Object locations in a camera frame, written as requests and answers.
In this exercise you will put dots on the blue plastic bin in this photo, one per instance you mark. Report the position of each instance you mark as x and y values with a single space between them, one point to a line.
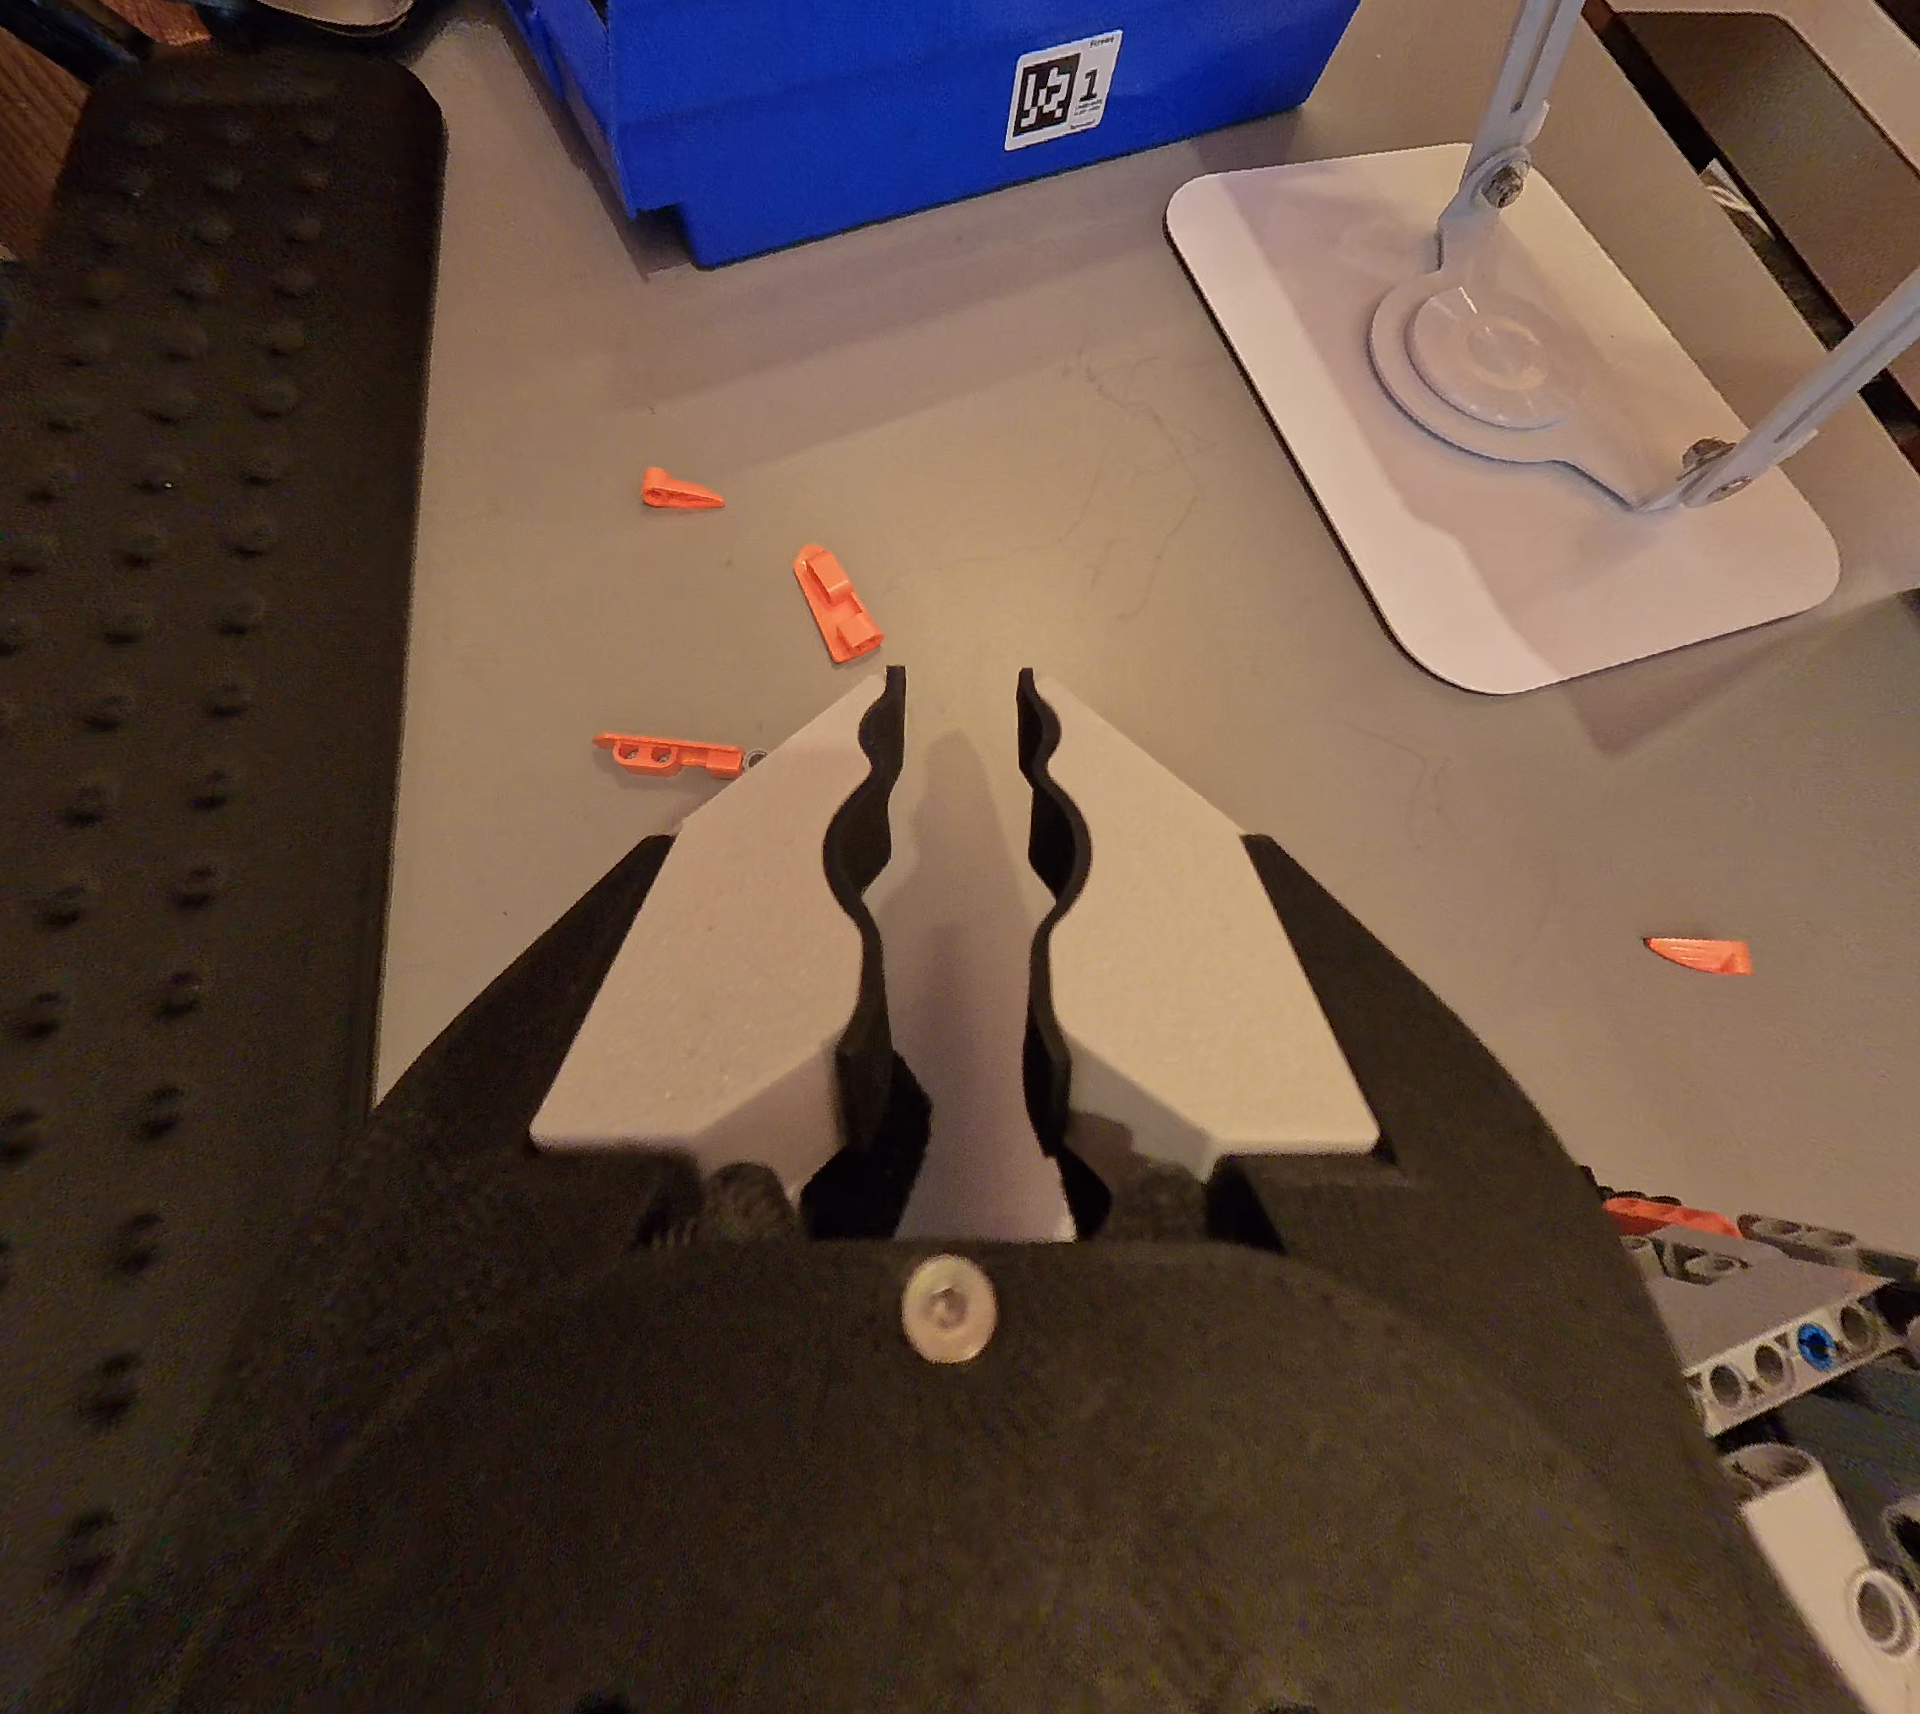
900 18

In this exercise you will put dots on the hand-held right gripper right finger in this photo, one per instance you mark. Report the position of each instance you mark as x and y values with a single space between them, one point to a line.
1200 994

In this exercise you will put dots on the small orange wedge piece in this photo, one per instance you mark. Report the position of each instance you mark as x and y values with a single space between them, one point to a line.
1703 957
675 491
833 604
675 754

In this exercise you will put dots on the grey technic brick model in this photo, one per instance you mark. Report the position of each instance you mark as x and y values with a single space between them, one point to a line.
1770 1338

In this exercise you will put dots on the white book stand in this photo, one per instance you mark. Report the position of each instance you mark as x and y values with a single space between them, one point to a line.
1350 395

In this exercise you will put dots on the black perforated pad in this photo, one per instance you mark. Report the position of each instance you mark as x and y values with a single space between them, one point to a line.
195 544

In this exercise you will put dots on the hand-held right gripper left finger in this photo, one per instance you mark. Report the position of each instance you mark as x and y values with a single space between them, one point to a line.
704 994

